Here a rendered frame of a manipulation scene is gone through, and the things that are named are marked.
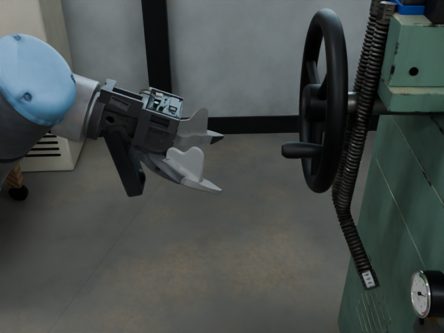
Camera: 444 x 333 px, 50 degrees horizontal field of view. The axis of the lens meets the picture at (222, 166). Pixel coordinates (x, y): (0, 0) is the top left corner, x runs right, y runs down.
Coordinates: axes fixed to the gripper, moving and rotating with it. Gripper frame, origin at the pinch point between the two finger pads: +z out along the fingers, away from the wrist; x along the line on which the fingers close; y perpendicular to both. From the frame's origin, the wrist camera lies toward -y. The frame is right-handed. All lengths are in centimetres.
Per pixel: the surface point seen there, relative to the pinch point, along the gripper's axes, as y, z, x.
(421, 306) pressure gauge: -0.7, 28.6, -17.4
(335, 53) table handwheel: 21.5, 8.2, 1.1
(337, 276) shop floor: -58, 60, 49
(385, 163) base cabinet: -1.5, 35.7, 22.1
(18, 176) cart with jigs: -86, -52, 87
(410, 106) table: 18.4, 21.5, 0.7
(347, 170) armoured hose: 3.0, 21.0, 5.6
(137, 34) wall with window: -37, -27, 139
